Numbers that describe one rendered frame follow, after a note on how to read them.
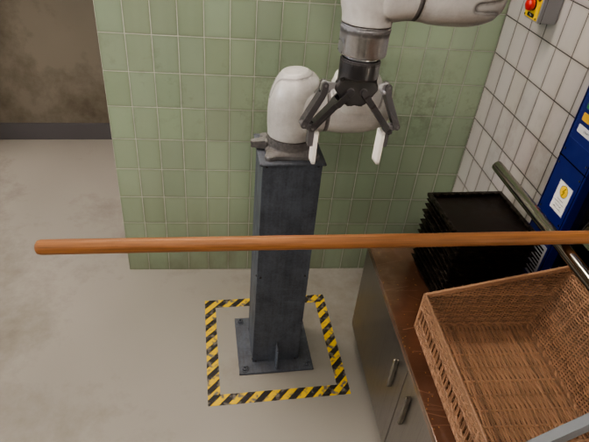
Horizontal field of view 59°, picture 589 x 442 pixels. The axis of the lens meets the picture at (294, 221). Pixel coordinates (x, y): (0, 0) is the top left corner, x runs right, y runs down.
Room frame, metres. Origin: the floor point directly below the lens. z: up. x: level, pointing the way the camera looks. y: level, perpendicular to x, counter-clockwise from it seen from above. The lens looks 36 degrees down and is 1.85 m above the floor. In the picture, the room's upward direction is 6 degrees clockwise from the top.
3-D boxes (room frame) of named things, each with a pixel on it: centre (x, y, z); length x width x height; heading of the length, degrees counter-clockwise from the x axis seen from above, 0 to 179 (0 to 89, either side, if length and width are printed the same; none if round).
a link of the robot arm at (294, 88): (1.59, 0.03, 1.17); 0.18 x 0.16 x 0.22; 99
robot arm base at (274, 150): (1.59, 0.06, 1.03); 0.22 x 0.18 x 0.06; 102
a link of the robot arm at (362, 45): (0.96, -0.09, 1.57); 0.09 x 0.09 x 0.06
